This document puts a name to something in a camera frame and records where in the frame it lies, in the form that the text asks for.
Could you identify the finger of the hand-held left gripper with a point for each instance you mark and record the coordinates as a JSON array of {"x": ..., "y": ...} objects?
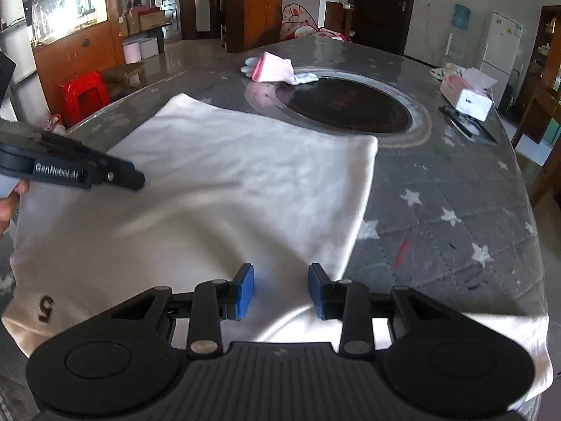
[{"x": 127, "y": 177}]

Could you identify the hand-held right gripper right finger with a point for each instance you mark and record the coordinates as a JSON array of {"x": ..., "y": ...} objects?
[{"x": 317, "y": 291}]

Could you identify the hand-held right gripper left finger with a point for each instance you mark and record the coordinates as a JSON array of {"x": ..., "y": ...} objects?
[{"x": 245, "y": 291}]

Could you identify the cream garment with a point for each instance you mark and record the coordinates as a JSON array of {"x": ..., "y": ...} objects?
[{"x": 219, "y": 193}]

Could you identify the person's left hand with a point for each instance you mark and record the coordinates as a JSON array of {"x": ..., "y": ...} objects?
[{"x": 8, "y": 215}]

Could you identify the red plastic stool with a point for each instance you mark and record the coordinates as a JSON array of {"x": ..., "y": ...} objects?
[{"x": 83, "y": 94}]

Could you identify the small wooden stool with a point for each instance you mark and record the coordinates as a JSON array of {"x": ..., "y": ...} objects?
[{"x": 127, "y": 74}]

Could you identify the wooden glass display sideboard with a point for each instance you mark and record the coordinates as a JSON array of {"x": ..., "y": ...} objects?
[{"x": 65, "y": 57}]

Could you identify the round pale pink box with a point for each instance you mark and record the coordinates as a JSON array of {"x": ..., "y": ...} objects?
[{"x": 131, "y": 52}]

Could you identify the white square box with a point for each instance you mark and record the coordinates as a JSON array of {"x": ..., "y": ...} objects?
[{"x": 149, "y": 48}]

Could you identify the white glove with pink cuff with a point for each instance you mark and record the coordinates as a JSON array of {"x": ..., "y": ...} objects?
[
  {"x": 249, "y": 68},
  {"x": 276, "y": 70}
]

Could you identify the round black built-in cooktop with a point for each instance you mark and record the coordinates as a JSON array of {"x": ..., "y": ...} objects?
[{"x": 350, "y": 105}]

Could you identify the wooden display cabinet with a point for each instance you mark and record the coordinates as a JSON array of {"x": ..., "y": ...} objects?
[{"x": 263, "y": 22}]

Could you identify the pink dotted play tent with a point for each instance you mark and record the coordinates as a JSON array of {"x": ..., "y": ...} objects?
[{"x": 307, "y": 24}]

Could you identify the pink and white tissue box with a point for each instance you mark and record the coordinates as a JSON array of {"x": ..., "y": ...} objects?
[{"x": 466, "y": 96}]

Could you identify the patterned crumpled cloth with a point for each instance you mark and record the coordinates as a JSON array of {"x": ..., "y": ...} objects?
[{"x": 445, "y": 72}]

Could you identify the small wooden shoe cabinet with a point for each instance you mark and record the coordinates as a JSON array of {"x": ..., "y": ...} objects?
[{"x": 337, "y": 17}]

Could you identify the white water dispenser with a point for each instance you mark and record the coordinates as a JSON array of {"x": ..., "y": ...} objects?
[{"x": 456, "y": 46}]

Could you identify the dark wooden door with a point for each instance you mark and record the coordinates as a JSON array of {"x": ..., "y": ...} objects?
[{"x": 385, "y": 8}]

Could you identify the white refrigerator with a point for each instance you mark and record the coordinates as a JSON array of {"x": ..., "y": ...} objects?
[{"x": 502, "y": 44}]

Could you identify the blue water bottle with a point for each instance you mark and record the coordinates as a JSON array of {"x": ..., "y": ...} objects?
[{"x": 461, "y": 17}]

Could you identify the wooden glass shelf cabinet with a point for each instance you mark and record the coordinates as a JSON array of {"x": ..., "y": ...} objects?
[{"x": 548, "y": 52}]

